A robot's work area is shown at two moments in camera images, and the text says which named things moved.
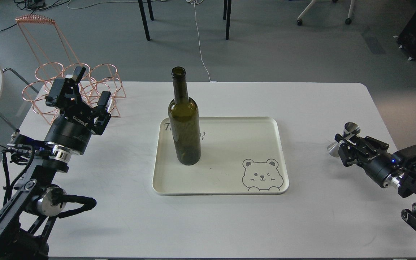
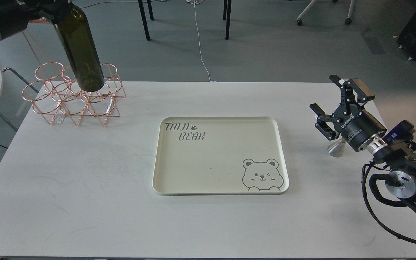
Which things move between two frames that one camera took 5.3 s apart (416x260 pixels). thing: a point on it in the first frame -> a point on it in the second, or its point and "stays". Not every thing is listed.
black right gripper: [378, 167] -> [356, 126]
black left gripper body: [71, 129] -> [37, 9]
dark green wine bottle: [183, 121] -> [74, 32]
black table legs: [146, 30] stays
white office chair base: [348, 21] stays
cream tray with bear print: [241, 155] stays
